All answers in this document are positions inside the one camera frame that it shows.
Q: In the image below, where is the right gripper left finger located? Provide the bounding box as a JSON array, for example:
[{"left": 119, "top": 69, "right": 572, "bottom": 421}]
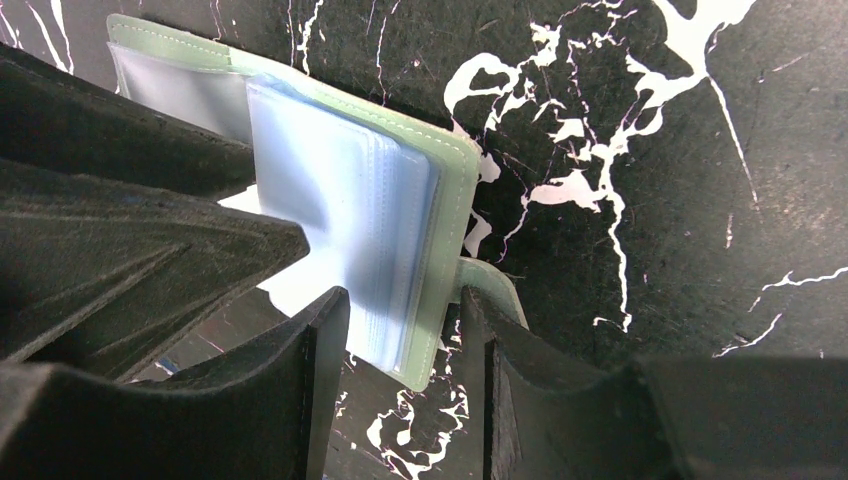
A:
[{"left": 1, "top": 287, "right": 350, "bottom": 479}]

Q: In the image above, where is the green card holder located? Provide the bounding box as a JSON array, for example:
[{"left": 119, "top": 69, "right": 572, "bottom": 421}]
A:
[{"left": 106, "top": 14, "right": 526, "bottom": 391}]

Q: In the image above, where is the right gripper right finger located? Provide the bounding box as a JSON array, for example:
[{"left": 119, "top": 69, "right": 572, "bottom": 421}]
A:
[{"left": 460, "top": 287, "right": 847, "bottom": 479}]

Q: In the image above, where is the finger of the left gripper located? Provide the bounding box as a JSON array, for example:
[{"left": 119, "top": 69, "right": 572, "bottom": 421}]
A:
[
  {"left": 1, "top": 45, "right": 255, "bottom": 199},
  {"left": 1, "top": 161, "right": 309, "bottom": 380}
]

